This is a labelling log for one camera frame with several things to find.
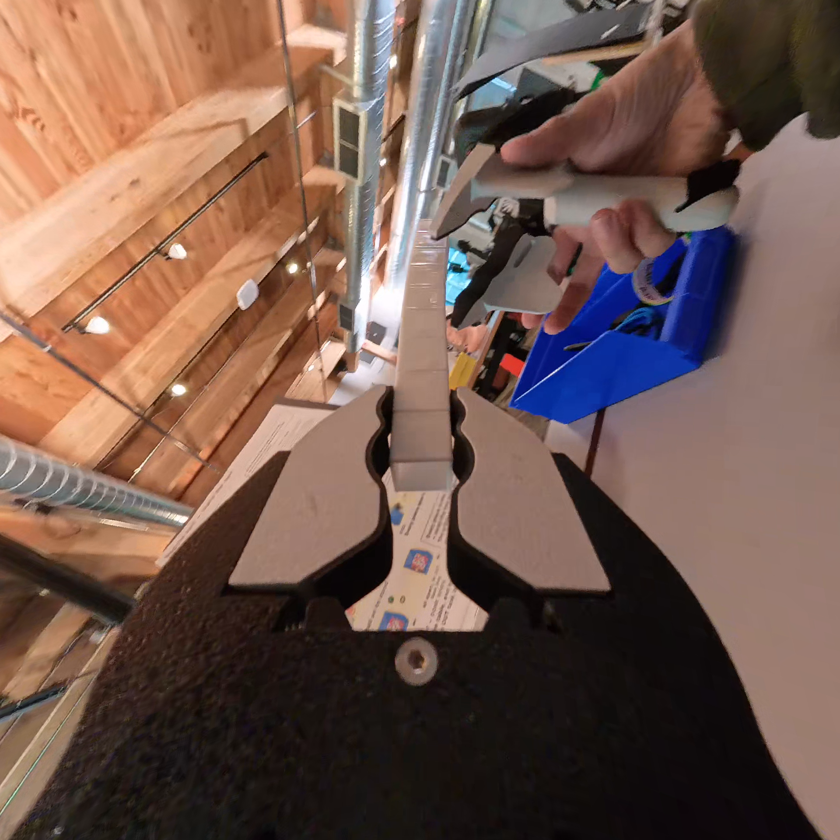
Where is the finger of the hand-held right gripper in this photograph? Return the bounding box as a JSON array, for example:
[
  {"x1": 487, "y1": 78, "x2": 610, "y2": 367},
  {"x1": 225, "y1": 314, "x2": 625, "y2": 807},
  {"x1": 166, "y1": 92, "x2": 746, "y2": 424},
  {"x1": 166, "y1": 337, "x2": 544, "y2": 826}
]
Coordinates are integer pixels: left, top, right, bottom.
[
  {"x1": 484, "y1": 234, "x2": 568, "y2": 315},
  {"x1": 432, "y1": 144, "x2": 505, "y2": 240}
]

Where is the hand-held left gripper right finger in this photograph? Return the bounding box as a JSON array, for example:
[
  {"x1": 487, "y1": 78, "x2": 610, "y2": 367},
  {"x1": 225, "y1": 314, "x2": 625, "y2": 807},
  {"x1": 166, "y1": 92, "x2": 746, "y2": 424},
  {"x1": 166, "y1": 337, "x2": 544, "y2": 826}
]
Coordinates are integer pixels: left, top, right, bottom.
[{"x1": 448, "y1": 387, "x2": 613, "y2": 597}]

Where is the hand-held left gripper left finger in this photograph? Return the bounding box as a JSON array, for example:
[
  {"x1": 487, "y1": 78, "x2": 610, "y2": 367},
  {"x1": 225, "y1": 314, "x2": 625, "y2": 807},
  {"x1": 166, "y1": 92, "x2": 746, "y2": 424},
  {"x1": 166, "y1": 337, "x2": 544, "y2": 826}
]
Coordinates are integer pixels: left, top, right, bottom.
[{"x1": 226, "y1": 384, "x2": 395, "y2": 598}]

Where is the grey segmented bar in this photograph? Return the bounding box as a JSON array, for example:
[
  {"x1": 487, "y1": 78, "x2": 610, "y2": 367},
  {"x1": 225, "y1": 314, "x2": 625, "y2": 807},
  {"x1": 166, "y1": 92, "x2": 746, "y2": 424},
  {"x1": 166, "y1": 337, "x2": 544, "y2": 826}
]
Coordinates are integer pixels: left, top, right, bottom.
[{"x1": 390, "y1": 220, "x2": 457, "y2": 492}]

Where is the person's right forearm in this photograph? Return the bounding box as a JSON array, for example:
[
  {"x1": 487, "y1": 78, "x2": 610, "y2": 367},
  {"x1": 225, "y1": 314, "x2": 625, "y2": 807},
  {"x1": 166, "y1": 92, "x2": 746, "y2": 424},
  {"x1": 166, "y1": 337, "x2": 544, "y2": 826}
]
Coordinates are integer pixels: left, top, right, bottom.
[{"x1": 692, "y1": 0, "x2": 840, "y2": 152}]

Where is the person's right hand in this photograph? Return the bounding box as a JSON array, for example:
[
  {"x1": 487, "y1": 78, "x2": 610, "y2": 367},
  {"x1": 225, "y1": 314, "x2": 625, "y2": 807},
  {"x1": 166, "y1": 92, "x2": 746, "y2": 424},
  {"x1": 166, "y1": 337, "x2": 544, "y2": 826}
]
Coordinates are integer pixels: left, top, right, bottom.
[{"x1": 500, "y1": 20, "x2": 746, "y2": 337}]

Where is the desk with wooden edge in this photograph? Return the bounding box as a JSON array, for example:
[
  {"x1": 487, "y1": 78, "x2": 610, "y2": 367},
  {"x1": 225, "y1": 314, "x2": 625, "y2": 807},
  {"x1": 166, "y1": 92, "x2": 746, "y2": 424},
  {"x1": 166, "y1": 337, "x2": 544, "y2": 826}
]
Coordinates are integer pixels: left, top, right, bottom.
[{"x1": 451, "y1": 5, "x2": 657, "y2": 101}]

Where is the printed instruction sheet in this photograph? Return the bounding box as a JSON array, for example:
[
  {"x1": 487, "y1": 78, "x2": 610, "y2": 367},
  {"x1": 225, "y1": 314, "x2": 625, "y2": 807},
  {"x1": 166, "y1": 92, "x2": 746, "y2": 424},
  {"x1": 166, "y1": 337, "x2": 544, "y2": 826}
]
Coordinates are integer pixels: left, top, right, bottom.
[{"x1": 156, "y1": 402, "x2": 490, "y2": 632}]

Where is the printed tape roll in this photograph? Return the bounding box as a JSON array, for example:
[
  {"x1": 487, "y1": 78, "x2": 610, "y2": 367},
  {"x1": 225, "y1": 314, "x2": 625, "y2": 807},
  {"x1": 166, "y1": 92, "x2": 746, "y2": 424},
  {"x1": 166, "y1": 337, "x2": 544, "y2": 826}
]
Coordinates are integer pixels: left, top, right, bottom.
[{"x1": 631, "y1": 258, "x2": 677, "y2": 306}]

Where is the blue plastic bin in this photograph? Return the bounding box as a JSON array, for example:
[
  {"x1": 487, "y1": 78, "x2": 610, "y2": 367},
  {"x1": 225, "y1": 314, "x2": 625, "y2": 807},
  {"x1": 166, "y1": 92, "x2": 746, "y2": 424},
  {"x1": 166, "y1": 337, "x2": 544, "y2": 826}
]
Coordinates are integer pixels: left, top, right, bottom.
[{"x1": 511, "y1": 225, "x2": 737, "y2": 425}]

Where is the black pipe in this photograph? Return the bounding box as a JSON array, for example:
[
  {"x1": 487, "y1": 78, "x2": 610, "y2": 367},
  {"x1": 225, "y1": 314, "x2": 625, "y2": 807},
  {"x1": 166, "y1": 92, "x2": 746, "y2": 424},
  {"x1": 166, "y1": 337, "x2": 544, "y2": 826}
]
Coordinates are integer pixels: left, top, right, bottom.
[{"x1": 0, "y1": 533, "x2": 135, "y2": 626}]

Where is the silver ventilation duct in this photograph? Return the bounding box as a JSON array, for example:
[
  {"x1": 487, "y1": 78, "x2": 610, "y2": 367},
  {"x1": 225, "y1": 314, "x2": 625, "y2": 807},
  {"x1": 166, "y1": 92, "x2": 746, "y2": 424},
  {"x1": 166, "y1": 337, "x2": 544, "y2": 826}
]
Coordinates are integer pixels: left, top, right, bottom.
[
  {"x1": 384, "y1": 0, "x2": 476, "y2": 293},
  {"x1": 0, "y1": 435, "x2": 194, "y2": 531}
]

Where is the dark cable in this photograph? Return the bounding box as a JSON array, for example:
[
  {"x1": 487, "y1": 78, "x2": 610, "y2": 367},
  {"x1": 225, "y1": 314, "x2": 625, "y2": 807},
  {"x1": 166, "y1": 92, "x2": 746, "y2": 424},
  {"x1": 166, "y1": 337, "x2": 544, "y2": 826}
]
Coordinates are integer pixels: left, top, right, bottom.
[{"x1": 583, "y1": 408, "x2": 608, "y2": 479}]

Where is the blue cable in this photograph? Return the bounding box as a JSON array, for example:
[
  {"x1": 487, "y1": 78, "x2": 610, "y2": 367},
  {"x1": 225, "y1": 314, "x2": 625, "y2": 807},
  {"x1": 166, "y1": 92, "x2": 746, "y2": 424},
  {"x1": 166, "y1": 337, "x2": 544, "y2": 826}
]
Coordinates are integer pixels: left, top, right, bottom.
[{"x1": 613, "y1": 307, "x2": 664, "y2": 337}]

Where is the silver duct with vents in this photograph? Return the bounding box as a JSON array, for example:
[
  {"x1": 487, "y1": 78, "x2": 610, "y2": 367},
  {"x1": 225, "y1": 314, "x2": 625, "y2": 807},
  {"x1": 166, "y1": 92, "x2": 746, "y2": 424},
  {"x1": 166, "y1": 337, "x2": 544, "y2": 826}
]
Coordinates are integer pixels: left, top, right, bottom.
[{"x1": 331, "y1": 0, "x2": 395, "y2": 355}]

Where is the black track light rail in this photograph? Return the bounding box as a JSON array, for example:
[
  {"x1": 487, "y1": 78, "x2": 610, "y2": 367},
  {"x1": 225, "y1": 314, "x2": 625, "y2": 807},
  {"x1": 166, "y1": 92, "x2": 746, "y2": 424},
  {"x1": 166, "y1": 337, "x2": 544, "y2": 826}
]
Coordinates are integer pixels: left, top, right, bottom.
[{"x1": 61, "y1": 151, "x2": 270, "y2": 336}]

